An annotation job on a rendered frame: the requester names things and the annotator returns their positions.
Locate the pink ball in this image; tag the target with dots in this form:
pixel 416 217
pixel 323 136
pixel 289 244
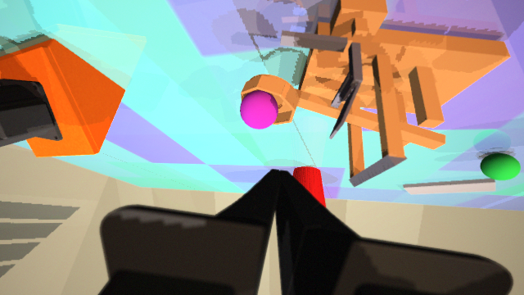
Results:
pixel 259 109

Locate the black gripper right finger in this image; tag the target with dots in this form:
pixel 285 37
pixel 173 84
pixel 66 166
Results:
pixel 320 255

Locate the beige flat rectangular plank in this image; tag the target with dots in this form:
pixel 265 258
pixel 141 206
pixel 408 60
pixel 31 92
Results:
pixel 463 186

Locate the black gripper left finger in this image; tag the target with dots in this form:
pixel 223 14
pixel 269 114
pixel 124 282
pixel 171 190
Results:
pixel 226 248

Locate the green ball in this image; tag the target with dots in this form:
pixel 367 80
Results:
pixel 500 166

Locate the red plastic cup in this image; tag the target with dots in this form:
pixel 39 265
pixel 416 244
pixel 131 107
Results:
pixel 311 179

